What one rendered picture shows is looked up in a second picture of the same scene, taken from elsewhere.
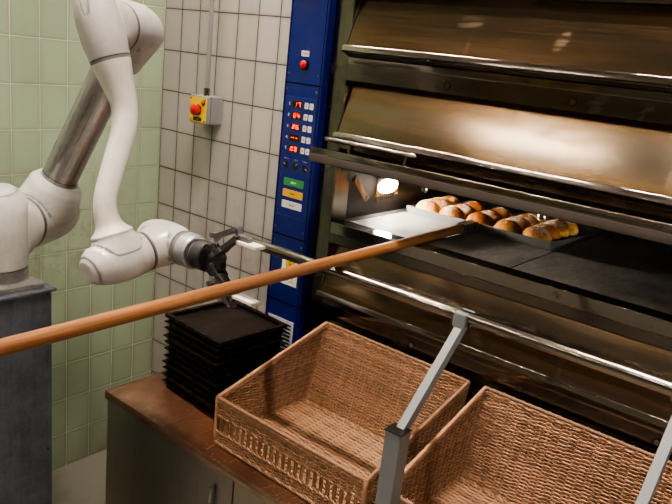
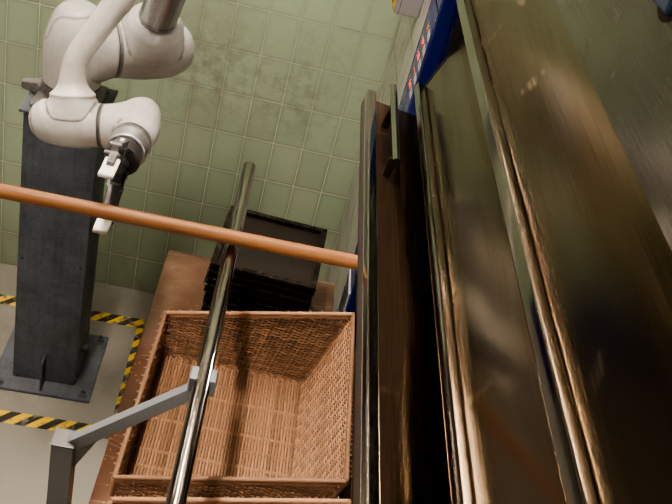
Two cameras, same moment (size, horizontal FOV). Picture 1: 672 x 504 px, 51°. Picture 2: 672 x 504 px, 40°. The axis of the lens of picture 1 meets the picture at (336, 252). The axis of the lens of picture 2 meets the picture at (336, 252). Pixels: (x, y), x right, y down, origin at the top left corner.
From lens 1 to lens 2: 1.57 m
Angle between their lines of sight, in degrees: 44
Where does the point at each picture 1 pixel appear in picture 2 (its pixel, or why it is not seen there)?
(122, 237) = (63, 102)
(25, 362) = (64, 181)
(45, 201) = (128, 37)
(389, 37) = not seen: outside the picture
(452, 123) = (466, 138)
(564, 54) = (519, 104)
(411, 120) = (457, 109)
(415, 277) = not seen: hidden behind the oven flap
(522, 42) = (518, 57)
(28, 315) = not seen: hidden behind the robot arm
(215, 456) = (137, 366)
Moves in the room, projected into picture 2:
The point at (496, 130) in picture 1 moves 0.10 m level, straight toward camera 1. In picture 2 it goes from (474, 177) to (423, 179)
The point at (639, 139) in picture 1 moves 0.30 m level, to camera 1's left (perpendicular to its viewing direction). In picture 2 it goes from (517, 300) to (379, 177)
